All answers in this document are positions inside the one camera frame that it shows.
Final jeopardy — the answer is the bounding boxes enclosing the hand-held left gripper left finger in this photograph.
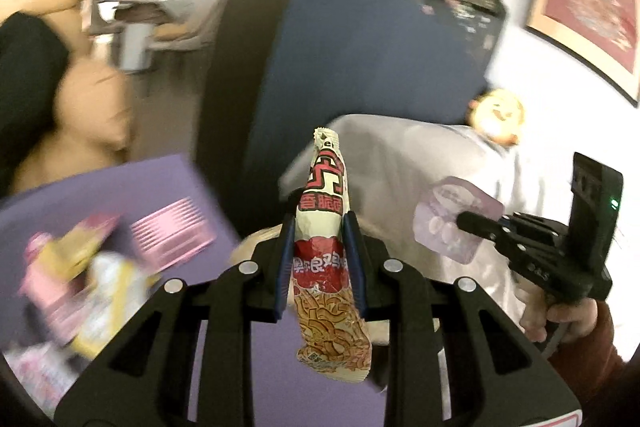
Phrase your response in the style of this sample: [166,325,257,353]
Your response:
[54,213,296,427]

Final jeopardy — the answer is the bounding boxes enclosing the black jacket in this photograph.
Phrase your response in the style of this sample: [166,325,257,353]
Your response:
[0,12,71,188]

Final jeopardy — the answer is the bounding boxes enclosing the red white noodle snack packet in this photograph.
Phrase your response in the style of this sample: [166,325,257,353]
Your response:
[289,128,375,385]

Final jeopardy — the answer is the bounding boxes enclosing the purple mat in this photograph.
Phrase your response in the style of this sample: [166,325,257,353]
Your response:
[0,154,386,427]

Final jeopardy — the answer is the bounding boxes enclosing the yellow duck plush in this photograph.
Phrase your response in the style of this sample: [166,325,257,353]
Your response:
[467,88,527,148]

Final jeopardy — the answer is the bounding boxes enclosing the person's right forearm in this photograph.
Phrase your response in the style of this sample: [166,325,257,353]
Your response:
[547,299,631,413]

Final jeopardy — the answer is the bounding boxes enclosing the pink snack packet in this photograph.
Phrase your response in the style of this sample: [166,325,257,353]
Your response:
[17,214,123,343]

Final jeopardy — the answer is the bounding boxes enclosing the clear purple plastic wrapper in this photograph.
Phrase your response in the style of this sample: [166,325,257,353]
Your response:
[413,176,505,264]

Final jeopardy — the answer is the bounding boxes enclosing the person's right hand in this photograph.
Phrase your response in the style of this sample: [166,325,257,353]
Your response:
[517,279,601,343]

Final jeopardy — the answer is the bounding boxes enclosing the dining table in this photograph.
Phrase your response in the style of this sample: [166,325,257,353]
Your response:
[92,0,201,72]

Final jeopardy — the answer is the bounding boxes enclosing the yellow snack packet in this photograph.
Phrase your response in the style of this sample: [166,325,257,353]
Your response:
[40,227,116,298]

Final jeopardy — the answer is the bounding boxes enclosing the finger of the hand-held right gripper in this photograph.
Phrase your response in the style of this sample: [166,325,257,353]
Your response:
[457,211,556,269]
[500,213,568,248]

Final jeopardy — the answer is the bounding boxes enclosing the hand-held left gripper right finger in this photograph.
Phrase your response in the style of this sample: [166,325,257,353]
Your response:
[341,212,583,427]

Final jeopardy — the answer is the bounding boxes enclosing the pink plastic basket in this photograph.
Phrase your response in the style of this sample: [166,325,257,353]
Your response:
[131,197,218,265]

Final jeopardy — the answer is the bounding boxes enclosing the pink white packet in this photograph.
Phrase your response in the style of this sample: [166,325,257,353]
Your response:
[5,342,81,423]

